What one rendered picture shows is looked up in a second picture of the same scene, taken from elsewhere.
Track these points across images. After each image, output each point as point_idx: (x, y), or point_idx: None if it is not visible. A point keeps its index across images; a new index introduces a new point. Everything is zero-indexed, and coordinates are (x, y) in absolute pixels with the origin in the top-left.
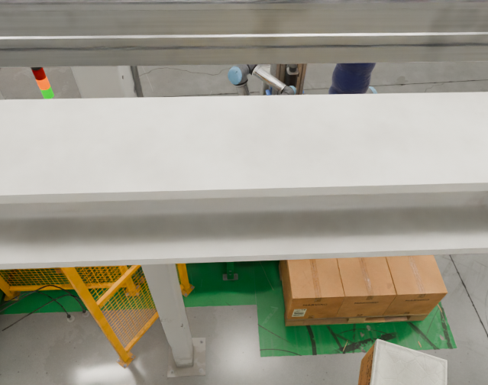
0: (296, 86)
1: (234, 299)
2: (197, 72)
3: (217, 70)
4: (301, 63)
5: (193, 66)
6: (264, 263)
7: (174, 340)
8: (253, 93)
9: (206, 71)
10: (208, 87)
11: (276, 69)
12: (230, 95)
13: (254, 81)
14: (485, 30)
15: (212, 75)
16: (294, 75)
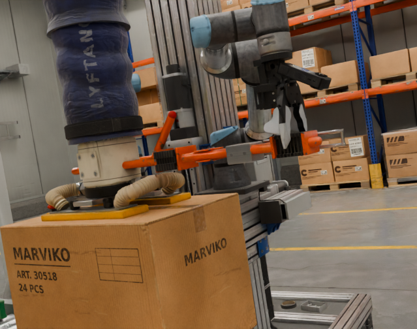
0: (199, 117)
1: None
2: (271, 267)
3: (301, 266)
4: (193, 66)
5: (274, 262)
6: None
7: None
8: (331, 288)
9: (286, 266)
10: (270, 279)
11: (158, 83)
12: (292, 288)
13: (348, 277)
14: None
15: (290, 269)
16: (170, 78)
